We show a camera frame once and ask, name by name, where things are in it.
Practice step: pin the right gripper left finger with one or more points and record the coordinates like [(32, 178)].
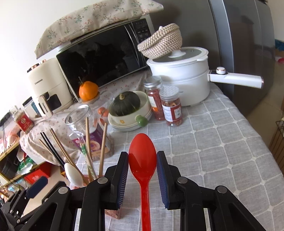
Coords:
[(60, 210)]

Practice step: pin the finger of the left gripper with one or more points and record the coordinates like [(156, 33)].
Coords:
[(33, 190)]

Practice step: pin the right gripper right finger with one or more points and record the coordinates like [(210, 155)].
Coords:
[(225, 211)]

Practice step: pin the white plastic spoon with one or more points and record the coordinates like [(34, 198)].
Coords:
[(73, 175)]

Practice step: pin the wooden chopstick long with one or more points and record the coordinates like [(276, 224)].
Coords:
[(70, 161)]

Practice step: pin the black chopstick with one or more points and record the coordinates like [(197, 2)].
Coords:
[(52, 149)]

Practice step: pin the red plastic spoon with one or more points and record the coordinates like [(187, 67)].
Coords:
[(142, 162)]

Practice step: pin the wooden chopstick crossed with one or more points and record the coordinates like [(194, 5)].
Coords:
[(88, 145)]

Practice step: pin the bamboo chopsticks pair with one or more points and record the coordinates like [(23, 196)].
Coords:
[(84, 151)]

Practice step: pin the red gift box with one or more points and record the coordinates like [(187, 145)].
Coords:
[(44, 170)]

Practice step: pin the wooden low shelf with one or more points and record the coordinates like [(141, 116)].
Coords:
[(9, 161)]

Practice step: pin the floral cloth drape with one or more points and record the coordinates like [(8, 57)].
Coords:
[(30, 143)]

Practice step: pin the red label snack jar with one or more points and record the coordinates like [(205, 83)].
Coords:
[(23, 121)]

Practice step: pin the grey checked tablecloth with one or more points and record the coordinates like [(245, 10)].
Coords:
[(215, 145)]

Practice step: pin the clear jar purple label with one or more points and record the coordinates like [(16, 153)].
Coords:
[(76, 123)]

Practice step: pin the clear container black lid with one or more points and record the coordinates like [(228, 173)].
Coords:
[(30, 108)]

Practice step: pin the dark green pumpkin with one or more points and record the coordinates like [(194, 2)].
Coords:
[(125, 104)]

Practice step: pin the white air fryer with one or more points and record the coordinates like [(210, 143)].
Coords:
[(49, 89)]

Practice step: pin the spice jar white lid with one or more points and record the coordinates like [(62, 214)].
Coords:
[(171, 104)]

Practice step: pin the orange tangerine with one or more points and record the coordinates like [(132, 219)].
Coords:
[(88, 90)]

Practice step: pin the spice jar silver lid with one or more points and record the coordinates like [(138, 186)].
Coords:
[(153, 85)]

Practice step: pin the white electric cooking pot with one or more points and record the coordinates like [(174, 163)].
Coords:
[(188, 70)]

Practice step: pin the black microwave oven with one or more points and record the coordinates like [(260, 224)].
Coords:
[(105, 55)]

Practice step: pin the floral cloth cover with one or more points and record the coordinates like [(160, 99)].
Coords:
[(91, 18)]

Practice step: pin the grey refrigerator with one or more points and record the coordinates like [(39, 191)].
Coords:
[(238, 35)]

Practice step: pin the woven rope basket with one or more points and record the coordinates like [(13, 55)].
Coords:
[(164, 41)]

